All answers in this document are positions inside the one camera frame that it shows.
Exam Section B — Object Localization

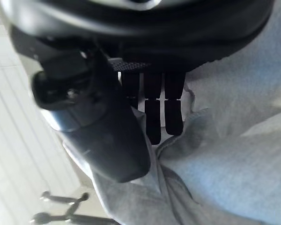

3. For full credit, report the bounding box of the black clothes rack base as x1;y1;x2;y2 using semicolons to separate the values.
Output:
29;191;115;225

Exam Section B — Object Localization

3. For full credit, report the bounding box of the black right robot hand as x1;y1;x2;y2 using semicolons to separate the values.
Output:
0;0;273;183

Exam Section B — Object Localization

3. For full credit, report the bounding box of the light blue garment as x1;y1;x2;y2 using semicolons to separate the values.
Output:
43;0;281;225

